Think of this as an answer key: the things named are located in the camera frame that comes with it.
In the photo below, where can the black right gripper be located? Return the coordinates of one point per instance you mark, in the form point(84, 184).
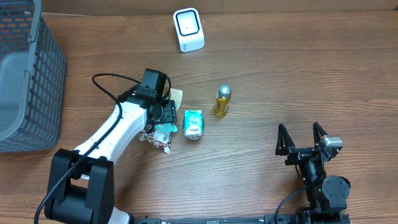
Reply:
point(285, 146)

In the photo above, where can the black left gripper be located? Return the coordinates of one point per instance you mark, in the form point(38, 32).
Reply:
point(169, 112)

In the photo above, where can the teal snack pack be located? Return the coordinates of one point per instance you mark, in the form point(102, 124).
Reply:
point(166, 128)

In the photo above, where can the beige brown snack pouch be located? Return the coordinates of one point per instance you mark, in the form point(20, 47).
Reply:
point(161, 140)

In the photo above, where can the green white tissue pack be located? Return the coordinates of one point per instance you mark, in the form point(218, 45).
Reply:
point(193, 124)

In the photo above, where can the yellow liquid bottle grey cap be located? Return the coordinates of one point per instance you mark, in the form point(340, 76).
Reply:
point(223, 97)

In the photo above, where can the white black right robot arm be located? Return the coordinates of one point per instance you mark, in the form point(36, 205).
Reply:
point(326, 194)

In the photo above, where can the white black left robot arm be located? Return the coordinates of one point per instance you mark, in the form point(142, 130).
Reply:
point(81, 181)

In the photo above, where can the white barcode scanner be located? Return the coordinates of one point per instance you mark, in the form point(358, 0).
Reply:
point(189, 31)

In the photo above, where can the grey plastic mesh basket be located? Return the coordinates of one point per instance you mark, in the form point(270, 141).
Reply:
point(33, 73)

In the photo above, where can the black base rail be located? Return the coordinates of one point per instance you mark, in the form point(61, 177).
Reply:
point(267, 219)

